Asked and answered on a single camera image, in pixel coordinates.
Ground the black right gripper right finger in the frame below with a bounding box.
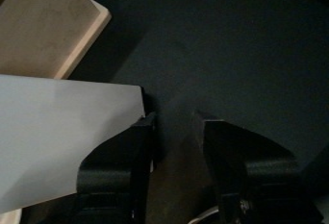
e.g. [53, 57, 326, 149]
[192, 109, 324, 224]

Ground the wooden cutting board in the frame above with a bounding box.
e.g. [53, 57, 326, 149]
[0, 0, 114, 80]

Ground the white paper card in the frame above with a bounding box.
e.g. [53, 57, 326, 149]
[0, 73, 216, 224]

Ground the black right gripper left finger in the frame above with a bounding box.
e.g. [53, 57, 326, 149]
[77, 112, 157, 224]

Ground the thin white cable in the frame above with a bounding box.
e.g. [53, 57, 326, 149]
[187, 208, 221, 224]

